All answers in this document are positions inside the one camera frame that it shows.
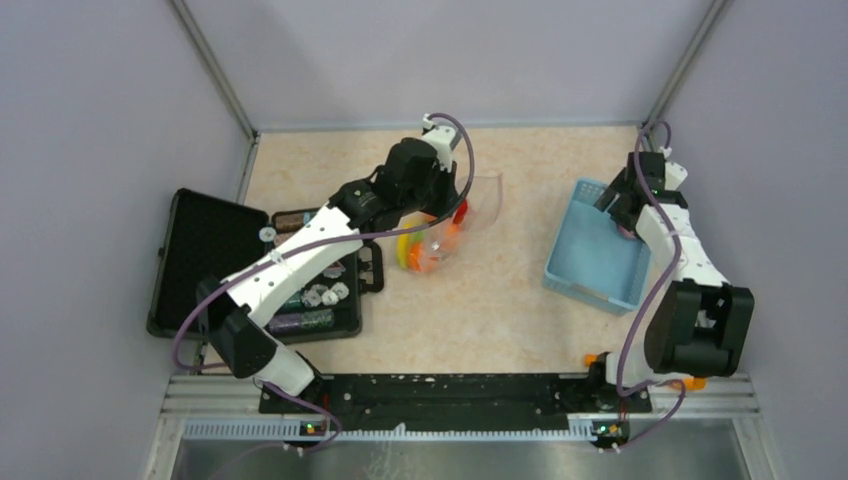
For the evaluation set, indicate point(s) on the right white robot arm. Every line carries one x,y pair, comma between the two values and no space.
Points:
699,328

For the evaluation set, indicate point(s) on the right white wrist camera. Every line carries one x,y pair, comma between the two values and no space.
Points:
674,173

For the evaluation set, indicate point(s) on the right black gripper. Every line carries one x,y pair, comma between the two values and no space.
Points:
604,203

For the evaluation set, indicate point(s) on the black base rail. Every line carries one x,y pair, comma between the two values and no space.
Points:
468,402

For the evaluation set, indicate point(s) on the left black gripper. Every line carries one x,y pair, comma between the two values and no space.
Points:
451,197

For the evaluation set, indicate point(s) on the blue plastic basket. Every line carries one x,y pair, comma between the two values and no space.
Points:
591,261

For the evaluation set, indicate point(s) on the clear zip top bag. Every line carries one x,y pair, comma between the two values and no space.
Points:
485,202

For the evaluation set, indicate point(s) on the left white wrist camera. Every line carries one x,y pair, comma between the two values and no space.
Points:
444,138

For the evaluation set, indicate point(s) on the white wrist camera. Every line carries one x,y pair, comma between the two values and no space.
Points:
674,173
444,138

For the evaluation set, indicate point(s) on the black open tool case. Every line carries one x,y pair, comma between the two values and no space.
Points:
207,236

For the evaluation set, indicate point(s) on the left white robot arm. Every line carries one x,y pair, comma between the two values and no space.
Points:
233,314

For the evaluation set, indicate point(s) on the yellow banana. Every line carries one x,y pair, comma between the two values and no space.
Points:
402,249

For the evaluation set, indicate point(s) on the orange carrot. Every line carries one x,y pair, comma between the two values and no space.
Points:
637,370

